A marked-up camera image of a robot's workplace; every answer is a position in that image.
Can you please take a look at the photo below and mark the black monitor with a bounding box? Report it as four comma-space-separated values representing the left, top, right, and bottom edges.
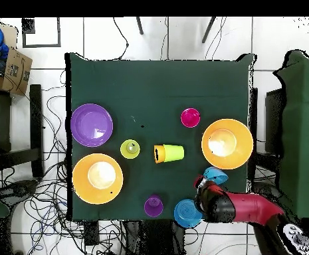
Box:
264, 88, 286, 155

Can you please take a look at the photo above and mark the black power brick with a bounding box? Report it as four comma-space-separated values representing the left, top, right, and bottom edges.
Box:
83, 220, 100, 246

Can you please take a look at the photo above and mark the black square frame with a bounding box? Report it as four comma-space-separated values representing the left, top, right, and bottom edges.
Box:
21, 17, 62, 48

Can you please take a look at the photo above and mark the yellow cup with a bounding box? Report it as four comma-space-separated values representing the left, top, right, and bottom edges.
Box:
120, 139, 141, 160

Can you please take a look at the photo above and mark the large orange bowl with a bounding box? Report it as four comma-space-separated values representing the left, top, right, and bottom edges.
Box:
201, 118, 255, 171
72, 153, 124, 205

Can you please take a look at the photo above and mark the dark green tablecloth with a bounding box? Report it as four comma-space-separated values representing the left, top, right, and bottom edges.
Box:
64, 52, 257, 222

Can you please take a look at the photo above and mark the black floor cable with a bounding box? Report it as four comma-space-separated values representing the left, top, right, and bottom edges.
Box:
113, 17, 130, 60

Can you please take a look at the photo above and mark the purple cup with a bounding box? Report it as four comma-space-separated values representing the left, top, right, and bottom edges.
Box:
144, 193, 164, 218

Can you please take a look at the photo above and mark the red cup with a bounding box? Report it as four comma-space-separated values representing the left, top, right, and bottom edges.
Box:
180, 107, 201, 129

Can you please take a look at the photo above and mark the translucent blue bowl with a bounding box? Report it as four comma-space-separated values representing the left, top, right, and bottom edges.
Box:
173, 199, 205, 230

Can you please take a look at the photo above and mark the light blue opaque bowl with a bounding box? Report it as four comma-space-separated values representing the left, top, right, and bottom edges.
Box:
202, 166, 230, 186

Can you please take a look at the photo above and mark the green cup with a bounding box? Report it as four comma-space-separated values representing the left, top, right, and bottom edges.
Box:
163, 143, 185, 163

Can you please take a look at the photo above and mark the orange cup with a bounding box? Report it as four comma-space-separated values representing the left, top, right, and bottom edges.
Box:
153, 144, 166, 164

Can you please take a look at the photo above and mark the cardboard box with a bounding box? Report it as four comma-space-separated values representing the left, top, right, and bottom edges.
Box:
0, 48, 33, 97

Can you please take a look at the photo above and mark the purple bowl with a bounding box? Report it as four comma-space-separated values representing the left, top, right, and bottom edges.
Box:
70, 103, 114, 147

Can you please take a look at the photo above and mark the tangle of floor cables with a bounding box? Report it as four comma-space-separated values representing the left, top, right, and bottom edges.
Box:
0, 70, 126, 255

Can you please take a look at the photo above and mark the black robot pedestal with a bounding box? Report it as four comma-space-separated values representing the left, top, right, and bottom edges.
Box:
123, 220, 187, 255

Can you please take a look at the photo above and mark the black bench stand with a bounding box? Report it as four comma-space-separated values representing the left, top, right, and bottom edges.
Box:
0, 84, 45, 179

